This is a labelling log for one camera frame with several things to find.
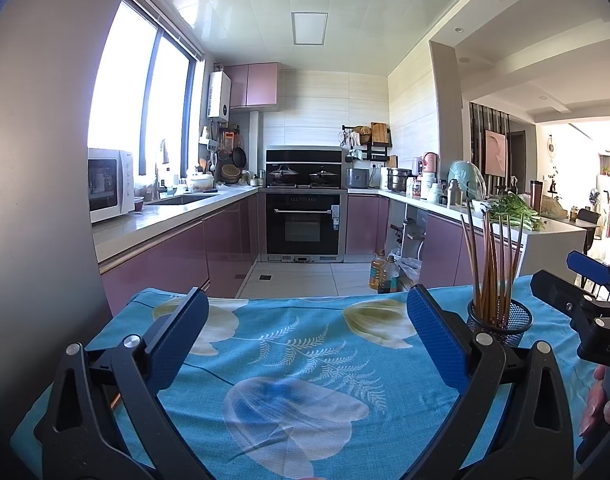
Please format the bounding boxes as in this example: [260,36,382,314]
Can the black mesh utensil holder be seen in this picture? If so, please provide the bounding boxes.
[466,297,533,348]

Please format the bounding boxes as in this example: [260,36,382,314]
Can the bunch of wooden chopsticks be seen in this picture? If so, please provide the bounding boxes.
[460,199,526,328]

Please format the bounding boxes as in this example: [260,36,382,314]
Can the black wall rack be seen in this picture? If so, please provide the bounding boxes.
[341,122,392,163]

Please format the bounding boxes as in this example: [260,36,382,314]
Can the kitchen window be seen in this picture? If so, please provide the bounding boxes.
[87,0,206,176]

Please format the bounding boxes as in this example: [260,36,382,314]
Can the black built-in oven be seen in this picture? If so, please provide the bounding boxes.
[265,191,348,263]

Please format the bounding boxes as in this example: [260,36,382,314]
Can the white wall water heater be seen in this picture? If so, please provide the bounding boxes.
[207,71,232,120]

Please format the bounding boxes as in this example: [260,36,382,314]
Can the bunch of green vegetables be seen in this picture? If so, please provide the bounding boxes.
[482,192,546,232]

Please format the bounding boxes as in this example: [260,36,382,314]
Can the yellow cooking oil bottle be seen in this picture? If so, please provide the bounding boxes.
[369,250,388,291]
[377,255,400,295]

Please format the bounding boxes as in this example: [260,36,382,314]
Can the white microwave oven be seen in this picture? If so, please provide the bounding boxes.
[87,147,136,225]

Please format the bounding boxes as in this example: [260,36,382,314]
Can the pale green kitchen appliance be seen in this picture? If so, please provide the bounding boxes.
[447,160,486,201]

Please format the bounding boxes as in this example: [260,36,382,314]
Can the steel steamer pot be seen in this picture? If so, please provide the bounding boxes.
[387,167,413,193]

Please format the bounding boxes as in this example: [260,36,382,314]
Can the white casserole pot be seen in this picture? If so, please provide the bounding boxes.
[185,174,216,193]

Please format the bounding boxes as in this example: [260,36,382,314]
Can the short pink base cabinets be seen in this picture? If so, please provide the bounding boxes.
[346,194,523,291]

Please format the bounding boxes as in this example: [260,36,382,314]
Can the white plastic bag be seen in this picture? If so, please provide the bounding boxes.
[397,257,423,293]

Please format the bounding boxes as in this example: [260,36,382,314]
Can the dark slatted partition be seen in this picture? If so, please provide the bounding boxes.
[469,101,512,196]

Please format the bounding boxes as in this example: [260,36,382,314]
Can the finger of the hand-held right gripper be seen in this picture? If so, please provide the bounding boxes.
[530,269,610,332]
[566,250,610,291]

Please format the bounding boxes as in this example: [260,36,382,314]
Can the black pot with lid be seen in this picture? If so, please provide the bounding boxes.
[309,166,340,186]
[269,164,300,186]

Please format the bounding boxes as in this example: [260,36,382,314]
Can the black integrated stove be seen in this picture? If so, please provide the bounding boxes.
[266,146,349,190]

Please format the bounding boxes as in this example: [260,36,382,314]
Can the long pink base cabinets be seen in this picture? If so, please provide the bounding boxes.
[101,192,266,306]

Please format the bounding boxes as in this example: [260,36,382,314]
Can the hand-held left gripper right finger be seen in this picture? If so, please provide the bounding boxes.
[406,284,580,480]

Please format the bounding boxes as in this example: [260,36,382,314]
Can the steel kitchen faucet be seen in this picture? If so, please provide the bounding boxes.
[154,139,168,200]

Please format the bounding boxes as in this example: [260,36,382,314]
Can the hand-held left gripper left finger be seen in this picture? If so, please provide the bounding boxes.
[32,287,210,480]

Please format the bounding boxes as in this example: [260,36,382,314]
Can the person's right hand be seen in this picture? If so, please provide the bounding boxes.
[579,364,610,437]

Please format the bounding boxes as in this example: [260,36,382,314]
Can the pink upper cabinet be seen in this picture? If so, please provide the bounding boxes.
[225,62,280,110]

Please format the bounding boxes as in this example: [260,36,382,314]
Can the square ceiling light panel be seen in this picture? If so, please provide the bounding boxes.
[291,11,328,46]

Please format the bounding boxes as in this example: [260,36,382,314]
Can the blue floral tablecloth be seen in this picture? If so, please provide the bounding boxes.
[10,272,593,480]

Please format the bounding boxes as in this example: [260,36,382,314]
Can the pink wall picture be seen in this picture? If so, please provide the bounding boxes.
[485,129,508,177]

